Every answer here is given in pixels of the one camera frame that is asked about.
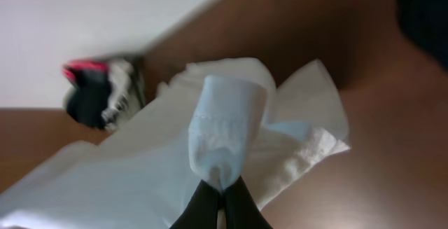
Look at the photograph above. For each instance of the white black-print garment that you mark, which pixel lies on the white black-print garment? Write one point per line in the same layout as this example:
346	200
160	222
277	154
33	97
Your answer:
125	98

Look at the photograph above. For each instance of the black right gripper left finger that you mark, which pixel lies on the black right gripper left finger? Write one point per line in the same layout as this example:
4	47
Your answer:
202	209

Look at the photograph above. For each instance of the white printed t-shirt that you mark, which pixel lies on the white printed t-shirt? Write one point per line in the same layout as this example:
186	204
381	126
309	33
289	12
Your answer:
212	124

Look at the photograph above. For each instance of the black garment right side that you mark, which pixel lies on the black garment right side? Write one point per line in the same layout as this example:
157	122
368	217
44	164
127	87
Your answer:
424	22

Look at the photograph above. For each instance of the red pink garment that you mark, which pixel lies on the red pink garment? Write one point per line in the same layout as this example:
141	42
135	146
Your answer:
84	68

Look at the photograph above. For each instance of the black folded garment on pile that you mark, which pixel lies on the black folded garment on pile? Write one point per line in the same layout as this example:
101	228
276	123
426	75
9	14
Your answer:
89	99

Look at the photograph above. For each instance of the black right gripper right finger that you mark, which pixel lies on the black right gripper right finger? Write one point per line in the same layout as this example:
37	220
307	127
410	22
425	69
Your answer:
241	211

